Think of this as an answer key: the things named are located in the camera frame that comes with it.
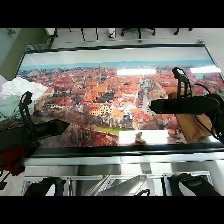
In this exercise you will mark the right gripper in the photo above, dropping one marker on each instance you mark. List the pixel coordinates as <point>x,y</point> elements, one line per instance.
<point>196,104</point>

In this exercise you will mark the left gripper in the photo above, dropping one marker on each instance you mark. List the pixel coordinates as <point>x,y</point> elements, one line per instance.
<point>45,129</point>

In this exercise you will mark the white T-shirt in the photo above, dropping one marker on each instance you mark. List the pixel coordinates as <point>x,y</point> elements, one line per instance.
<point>23,87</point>

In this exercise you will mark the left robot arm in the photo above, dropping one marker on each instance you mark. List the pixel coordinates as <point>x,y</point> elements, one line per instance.
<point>13,135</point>

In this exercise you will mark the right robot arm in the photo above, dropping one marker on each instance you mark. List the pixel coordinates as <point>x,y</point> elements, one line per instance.
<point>218,120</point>

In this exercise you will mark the tan garment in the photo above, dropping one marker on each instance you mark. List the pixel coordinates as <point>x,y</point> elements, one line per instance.
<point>191,126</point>

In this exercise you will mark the pale green garment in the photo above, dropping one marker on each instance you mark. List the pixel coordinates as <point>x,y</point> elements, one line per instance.
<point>11,106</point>

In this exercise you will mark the red garment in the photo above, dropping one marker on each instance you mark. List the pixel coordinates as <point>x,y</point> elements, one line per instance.
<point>11,158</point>

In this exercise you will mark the black office chair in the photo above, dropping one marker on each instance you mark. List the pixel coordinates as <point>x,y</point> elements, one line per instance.
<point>138,31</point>

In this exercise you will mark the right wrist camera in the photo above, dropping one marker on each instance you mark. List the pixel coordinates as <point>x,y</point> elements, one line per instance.
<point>181,81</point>

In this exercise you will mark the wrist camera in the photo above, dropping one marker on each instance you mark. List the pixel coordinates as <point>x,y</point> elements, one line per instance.
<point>181,81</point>
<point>26,106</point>

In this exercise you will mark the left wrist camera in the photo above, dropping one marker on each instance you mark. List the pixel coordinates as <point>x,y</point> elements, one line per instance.
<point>26,106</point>

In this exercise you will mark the silver frame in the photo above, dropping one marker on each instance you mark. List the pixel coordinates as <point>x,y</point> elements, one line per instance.
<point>110,185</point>

